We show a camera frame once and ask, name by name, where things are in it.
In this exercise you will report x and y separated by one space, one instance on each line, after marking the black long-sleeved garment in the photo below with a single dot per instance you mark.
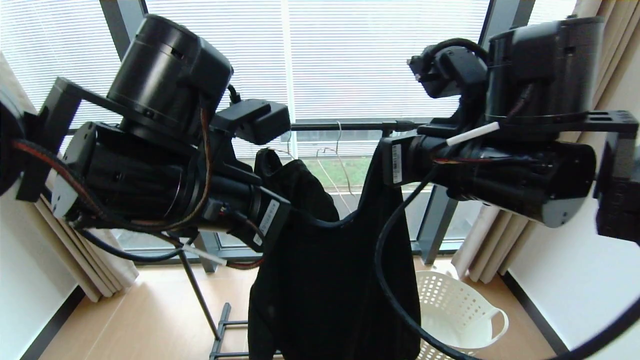
300 185

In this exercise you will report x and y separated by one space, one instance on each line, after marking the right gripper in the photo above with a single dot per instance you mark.
440 160

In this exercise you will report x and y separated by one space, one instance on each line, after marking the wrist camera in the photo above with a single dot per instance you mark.
455 70
255 120

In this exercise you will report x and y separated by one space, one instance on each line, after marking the pink clothes hanger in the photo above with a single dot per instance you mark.
290 152
339 135

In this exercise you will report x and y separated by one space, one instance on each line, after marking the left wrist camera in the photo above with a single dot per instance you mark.
255 120

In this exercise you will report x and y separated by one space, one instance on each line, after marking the black short-sleeved shirt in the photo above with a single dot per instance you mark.
330 290

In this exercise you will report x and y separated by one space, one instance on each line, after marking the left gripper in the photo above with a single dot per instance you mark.
240 210

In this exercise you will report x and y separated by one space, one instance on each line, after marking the window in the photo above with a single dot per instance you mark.
350 60

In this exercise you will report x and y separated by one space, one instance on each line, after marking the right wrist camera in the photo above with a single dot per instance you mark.
455 70

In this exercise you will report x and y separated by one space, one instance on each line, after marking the white laundry basket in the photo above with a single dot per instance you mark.
450 310

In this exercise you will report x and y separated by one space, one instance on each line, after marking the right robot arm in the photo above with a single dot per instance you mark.
540 65

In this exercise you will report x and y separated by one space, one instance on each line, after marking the black clothes rack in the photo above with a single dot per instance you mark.
400 125

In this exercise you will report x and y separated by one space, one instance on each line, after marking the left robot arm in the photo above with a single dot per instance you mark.
165 75

